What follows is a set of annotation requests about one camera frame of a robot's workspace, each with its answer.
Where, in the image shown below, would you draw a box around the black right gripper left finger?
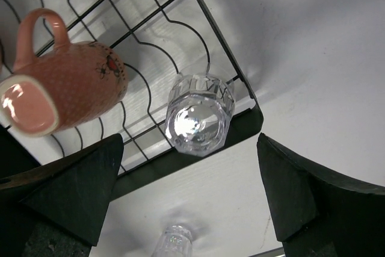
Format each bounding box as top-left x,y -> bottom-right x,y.
1,134 -> 124,256

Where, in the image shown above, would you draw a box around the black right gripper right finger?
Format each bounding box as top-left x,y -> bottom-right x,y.
257,134 -> 384,256

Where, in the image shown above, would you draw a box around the small pink cup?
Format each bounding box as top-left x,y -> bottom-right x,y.
1,8 -> 128,137

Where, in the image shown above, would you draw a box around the clear glass cup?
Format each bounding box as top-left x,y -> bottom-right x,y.
152,225 -> 193,257
165,72 -> 235,157

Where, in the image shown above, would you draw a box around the black wire dish rack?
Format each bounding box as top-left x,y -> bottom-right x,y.
1,0 -> 263,199

